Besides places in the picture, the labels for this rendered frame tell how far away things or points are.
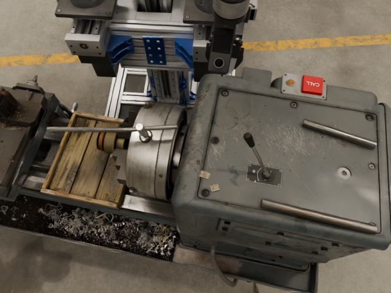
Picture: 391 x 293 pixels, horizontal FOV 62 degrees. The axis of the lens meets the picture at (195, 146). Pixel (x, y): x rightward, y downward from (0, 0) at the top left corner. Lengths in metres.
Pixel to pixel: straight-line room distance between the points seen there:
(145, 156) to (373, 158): 0.63
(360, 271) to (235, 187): 1.53
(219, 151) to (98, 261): 1.43
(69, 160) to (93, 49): 0.45
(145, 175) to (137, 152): 0.07
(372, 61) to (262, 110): 2.14
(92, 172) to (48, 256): 1.04
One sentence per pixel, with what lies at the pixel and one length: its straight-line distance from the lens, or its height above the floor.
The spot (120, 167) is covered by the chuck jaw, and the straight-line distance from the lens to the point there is 1.06.
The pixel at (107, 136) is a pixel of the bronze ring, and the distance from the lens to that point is 1.10.
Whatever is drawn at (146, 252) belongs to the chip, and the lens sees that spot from 1.53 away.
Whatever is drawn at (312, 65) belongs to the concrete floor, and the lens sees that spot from 2.82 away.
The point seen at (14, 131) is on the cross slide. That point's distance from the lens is 1.43.
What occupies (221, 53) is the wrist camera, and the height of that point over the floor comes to 1.52.
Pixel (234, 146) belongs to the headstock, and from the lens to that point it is 0.90.
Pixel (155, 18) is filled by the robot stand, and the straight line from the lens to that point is 1.46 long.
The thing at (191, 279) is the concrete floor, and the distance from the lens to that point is 2.07.
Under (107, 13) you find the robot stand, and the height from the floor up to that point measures 1.16.
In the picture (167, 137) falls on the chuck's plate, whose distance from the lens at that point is 0.94.
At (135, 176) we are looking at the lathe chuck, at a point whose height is 1.17.
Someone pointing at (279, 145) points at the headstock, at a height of 1.25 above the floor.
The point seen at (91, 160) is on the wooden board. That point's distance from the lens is 1.35.
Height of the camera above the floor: 2.07
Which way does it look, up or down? 65 degrees down
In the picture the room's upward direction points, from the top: straight up
